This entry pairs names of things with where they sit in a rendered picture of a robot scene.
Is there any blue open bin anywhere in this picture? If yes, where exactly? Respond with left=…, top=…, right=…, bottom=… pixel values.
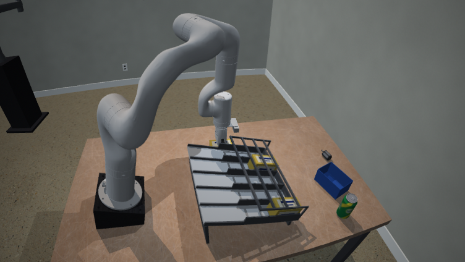
left=315, top=162, right=353, bottom=199

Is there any green and yellow drink can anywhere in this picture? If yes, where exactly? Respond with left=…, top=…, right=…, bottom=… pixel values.
left=336, top=193, right=357, bottom=219

